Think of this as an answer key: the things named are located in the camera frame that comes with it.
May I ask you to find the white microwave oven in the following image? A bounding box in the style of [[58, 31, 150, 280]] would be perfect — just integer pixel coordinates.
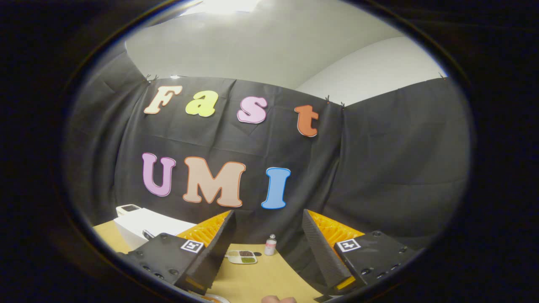
[[114, 209, 197, 251]]

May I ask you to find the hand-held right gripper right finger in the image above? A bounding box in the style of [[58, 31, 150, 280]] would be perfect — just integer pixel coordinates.
[[302, 209, 425, 303]]

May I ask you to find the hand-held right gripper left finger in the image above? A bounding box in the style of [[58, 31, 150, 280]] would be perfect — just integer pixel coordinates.
[[117, 210, 237, 295]]

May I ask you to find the white divided condiment dish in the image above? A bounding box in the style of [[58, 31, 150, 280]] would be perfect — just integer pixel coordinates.
[[227, 250, 258, 265]]

